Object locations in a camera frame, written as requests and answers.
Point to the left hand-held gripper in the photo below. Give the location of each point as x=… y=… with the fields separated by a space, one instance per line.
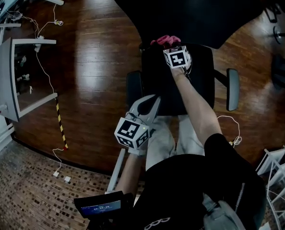
x=130 y=133

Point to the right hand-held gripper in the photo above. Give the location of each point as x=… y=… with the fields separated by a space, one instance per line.
x=178 y=57

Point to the pink cloth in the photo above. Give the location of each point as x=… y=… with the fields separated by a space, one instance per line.
x=164 y=41

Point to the black office chair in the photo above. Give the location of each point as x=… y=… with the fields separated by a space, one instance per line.
x=193 y=13

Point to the person's left forearm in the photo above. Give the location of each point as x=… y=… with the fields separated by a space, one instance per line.
x=130 y=171

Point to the person's right forearm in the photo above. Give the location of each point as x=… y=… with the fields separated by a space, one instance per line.
x=195 y=104

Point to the person's left hand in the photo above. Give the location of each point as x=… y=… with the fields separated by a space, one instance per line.
x=138 y=150

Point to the person's light grey trousers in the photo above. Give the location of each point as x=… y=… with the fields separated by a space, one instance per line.
x=159 y=142

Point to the person's black shirt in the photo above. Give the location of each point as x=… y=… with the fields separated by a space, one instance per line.
x=181 y=188

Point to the black pole with round base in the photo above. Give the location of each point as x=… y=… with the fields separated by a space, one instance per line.
x=277 y=34

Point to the white power adapter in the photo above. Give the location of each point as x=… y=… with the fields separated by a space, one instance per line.
x=56 y=174
x=67 y=179

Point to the chest-mounted display device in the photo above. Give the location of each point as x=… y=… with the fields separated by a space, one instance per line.
x=99 y=207

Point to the curved grey desk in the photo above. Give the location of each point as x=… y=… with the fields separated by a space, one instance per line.
x=3 y=80

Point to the grey mount bar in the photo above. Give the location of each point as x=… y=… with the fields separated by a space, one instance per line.
x=116 y=171

